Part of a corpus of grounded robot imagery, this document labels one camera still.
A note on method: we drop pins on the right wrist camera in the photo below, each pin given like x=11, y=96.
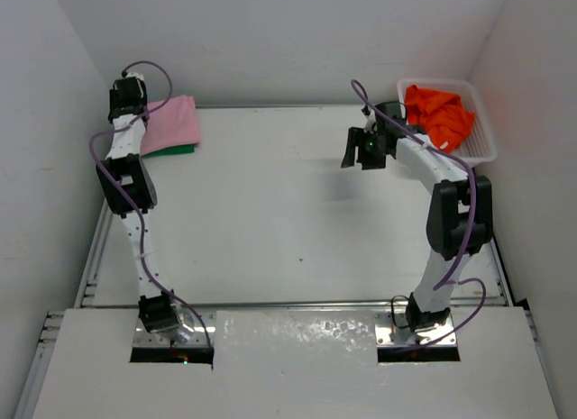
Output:
x=394, y=110

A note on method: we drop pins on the orange t shirt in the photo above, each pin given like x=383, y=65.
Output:
x=442, y=115

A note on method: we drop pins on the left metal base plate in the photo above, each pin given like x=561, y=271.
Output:
x=189, y=334

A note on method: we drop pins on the white plastic basket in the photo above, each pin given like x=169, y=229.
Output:
x=480, y=146

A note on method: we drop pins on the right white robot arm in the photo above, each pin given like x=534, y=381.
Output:
x=459, y=220

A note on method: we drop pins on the green t shirt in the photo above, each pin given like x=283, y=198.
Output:
x=172, y=151

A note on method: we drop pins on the pink t shirt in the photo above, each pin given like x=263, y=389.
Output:
x=176, y=123

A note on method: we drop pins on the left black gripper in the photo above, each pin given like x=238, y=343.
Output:
x=114, y=104

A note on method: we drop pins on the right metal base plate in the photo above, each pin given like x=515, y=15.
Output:
x=391, y=331

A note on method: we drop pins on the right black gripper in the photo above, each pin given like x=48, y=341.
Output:
x=356, y=136

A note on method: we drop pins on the white front cover panel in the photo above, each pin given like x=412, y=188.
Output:
x=293, y=364

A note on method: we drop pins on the metal base plate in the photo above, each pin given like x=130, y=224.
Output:
x=391, y=331
x=189, y=334

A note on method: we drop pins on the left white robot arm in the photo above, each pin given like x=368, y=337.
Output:
x=132, y=197

